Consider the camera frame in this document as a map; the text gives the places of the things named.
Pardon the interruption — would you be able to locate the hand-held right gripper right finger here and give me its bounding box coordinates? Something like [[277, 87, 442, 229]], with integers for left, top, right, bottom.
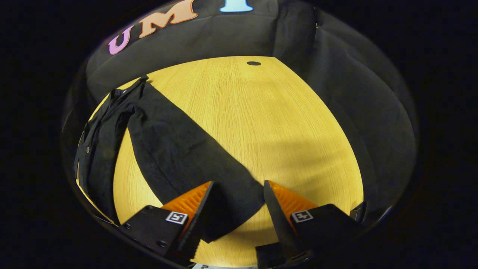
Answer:
[[263, 180, 363, 263]]

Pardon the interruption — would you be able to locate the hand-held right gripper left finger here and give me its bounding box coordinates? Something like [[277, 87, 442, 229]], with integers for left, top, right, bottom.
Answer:
[[119, 181, 215, 263]]

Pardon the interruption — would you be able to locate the black button shirt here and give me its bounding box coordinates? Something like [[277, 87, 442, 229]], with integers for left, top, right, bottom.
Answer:
[[74, 75, 266, 243]]

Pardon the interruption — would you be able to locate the black backdrop cloth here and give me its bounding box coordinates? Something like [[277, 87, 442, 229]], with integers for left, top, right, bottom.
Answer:
[[62, 0, 419, 226]]

